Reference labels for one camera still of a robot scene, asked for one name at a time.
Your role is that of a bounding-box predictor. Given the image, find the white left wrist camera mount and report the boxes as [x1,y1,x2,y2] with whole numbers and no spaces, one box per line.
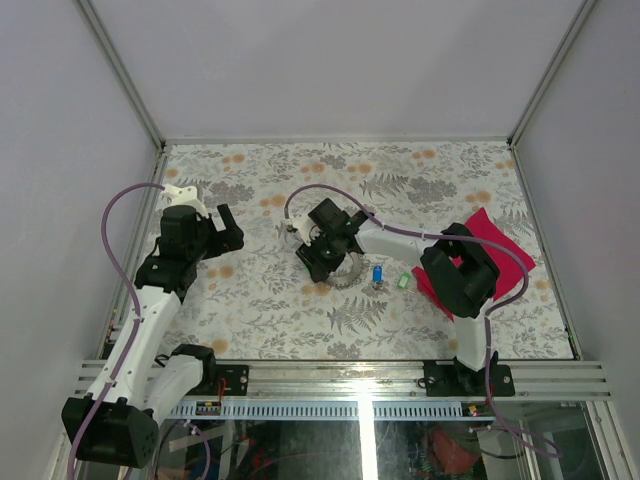
[162,184,208,217]

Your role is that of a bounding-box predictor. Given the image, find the large keyring with many rings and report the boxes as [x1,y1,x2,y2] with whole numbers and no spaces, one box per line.
[326,253,364,289]

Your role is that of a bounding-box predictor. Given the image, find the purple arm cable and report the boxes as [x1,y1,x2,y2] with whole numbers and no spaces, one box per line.
[66,182,169,480]
[283,183,564,460]

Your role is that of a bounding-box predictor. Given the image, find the aluminium front rail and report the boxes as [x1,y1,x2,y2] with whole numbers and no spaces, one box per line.
[242,360,613,402]

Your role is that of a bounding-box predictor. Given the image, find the green key tag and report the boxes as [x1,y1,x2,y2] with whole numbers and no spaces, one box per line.
[397,272,411,290]

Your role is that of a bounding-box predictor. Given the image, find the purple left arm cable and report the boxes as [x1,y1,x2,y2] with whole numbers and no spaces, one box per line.
[66,182,169,480]

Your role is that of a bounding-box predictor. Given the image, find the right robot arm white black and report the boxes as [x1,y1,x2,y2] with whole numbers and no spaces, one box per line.
[287,199,500,395]

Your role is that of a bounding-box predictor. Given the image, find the white slotted cable duct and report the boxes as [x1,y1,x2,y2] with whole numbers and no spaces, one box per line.
[168,400,464,421]

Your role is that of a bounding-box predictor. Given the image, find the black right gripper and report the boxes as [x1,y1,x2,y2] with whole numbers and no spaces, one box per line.
[297,229,347,284]

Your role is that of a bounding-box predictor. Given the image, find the red folded cloth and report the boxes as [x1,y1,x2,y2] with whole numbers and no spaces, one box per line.
[412,208,536,321]

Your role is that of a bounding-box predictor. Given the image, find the blue key tag with key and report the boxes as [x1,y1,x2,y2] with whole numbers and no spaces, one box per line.
[371,265,385,290]

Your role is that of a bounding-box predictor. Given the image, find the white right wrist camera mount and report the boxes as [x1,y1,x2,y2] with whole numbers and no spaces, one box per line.
[276,217,315,246]

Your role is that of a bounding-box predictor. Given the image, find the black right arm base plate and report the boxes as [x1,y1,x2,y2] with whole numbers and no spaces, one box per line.
[423,359,515,398]

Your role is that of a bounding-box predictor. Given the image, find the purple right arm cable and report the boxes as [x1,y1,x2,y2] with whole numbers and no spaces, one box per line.
[283,183,564,460]

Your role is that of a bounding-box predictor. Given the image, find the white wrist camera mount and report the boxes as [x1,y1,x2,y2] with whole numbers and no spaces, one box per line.
[276,217,315,246]
[162,184,208,217]

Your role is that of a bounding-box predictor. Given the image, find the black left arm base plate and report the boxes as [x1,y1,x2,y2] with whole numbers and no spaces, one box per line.
[214,364,250,398]

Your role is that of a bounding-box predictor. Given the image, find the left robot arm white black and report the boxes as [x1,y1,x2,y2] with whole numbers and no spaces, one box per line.
[61,204,244,475]

